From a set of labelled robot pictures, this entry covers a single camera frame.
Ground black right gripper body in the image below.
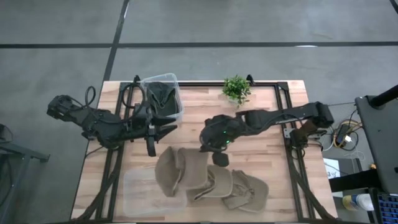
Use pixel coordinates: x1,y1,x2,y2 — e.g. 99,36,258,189
198,114,243,154

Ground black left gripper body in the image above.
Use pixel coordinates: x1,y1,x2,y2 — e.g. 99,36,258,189
127,105,158,157

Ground dark green cotton hat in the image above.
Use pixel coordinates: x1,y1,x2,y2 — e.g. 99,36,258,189
148,90,181,118
146,81,175,100

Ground clear plastic storage bin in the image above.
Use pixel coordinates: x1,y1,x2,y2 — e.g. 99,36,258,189
140,72,185,121
123,167,188,218

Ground green plant in white pot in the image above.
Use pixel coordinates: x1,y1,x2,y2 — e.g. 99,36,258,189
221,74,252,108

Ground white paper sheet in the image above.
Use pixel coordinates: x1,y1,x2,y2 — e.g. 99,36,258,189
322,157,342,180

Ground black power adapter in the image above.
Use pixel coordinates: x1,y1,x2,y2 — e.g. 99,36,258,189
336,123,351,142

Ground black metal stand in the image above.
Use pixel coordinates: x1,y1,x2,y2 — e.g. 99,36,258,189
0,123,51,224

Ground black shelf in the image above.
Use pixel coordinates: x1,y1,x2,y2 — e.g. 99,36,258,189
328,169,376,193

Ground white and yellow bottle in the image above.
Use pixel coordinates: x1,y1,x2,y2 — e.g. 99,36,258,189
341,192,375,212

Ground dark grey cart panel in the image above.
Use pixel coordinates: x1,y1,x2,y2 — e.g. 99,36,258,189
355,95,398,194

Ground black pole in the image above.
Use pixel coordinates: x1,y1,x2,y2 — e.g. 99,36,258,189
369,83,398,108

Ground blue lit keyboard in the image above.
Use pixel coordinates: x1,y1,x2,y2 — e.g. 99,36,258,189
376,192,398,224

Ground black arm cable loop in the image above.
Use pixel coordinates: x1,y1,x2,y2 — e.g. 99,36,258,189
120,82,147,110
84,85,97,108

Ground black aluminium table frame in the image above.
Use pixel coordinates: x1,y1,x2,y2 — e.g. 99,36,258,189
70,79,338,222

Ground yellow cable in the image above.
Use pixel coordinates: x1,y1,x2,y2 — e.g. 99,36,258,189
333,121,364,151

